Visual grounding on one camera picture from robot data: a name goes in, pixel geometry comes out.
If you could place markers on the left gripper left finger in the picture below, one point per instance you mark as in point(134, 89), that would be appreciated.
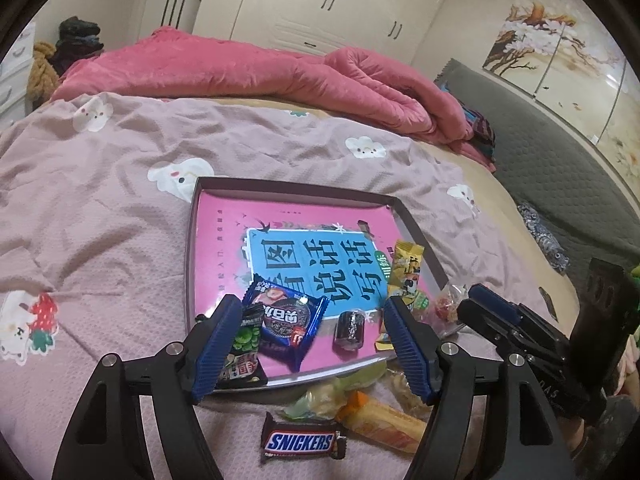
point(207, 347)

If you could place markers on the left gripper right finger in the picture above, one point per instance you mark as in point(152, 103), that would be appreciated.
point(415, 345)

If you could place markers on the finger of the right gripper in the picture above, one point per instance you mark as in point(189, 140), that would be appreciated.
point(495, 329)
point(495, 304)

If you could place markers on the green pea snack packet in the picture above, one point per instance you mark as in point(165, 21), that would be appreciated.
point(242, 368)

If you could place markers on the clear green label pastry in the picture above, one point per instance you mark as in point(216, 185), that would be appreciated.
point(410, 403)

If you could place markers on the dark brown jelly cup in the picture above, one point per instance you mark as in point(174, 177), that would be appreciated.
point(349, 331)

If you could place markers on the yellow cartoon snack bar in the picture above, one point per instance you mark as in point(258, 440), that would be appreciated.
point(405, 275)

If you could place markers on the orange cracker packet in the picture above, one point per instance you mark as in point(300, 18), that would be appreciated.
point(381, 423)

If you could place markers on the blue Oreo packet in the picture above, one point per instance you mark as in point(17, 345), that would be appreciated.
point(290, 320)

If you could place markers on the Snickers bar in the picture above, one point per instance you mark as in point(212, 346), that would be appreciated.
point(286, 440)

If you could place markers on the light green snack bag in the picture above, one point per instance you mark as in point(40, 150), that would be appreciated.
point(324, 400)

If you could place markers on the right hand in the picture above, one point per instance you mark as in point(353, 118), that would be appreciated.
point(576, 434)

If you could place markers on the blue patterned cloth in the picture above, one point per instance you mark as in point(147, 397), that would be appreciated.
point(549, 245)

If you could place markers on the pink blue book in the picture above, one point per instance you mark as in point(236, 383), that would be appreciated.
point(300, 279)

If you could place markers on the dark shallow box tray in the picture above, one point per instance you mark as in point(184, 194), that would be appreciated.
point(310, 279)

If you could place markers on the grey padded headboard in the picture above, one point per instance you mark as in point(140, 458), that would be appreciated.
point(542, 166)

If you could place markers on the dark patterned clothes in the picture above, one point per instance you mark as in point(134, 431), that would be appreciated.
point(483, 138)

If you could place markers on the mauve patterned bedsheet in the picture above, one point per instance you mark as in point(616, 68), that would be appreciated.
point(95, 207)

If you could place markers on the pink quilt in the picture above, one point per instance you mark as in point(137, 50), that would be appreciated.
point(358, 83)

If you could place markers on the white wardrobe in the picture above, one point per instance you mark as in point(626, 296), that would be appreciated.
point(394, 28)

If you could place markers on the brown plush blanket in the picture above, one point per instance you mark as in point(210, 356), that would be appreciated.
point(42, 79)

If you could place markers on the white drawer cabinet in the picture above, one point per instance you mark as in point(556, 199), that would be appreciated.
point(15, 70)

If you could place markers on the black clothes pile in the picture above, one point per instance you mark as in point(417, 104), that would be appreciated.
point(77, 39)

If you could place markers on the tree wall painting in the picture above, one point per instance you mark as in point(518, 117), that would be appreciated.
point(565, 59)

